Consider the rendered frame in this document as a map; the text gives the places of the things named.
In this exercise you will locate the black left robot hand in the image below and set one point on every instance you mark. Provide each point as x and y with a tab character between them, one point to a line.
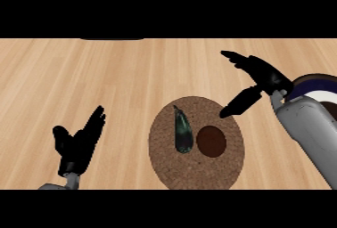
78	145

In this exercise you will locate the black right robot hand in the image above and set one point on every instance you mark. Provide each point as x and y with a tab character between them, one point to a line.
263	74

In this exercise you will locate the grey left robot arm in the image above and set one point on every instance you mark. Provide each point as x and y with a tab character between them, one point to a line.
65	182

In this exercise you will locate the blue and white plate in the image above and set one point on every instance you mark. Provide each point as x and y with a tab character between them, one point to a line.
319	89

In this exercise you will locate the dark green eggplant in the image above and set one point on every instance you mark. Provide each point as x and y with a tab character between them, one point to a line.
182	133

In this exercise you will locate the round brown woven placemat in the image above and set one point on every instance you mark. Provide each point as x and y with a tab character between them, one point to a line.
195	143

